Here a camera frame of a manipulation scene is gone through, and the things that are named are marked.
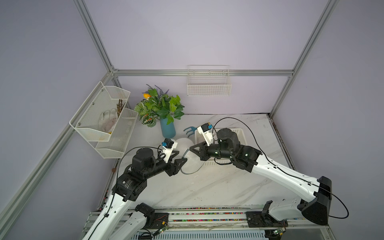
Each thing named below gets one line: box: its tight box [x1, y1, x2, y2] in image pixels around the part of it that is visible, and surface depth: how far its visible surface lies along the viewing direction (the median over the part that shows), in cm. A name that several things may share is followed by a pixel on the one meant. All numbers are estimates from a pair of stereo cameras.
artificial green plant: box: [134, 84, 185, 128], surface depth 82 cm
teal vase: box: [160, 118, 176, 139], surface depth 109 cm
